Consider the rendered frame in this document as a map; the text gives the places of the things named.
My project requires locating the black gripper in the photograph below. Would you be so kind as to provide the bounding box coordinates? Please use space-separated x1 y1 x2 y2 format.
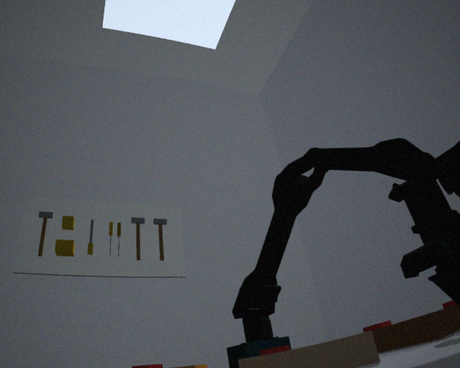
400 203 460 307

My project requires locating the beige square block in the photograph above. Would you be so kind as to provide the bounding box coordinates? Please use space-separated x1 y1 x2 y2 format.
238 331 381 368

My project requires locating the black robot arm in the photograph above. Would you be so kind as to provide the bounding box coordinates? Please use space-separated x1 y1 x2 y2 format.
232 138 460 343

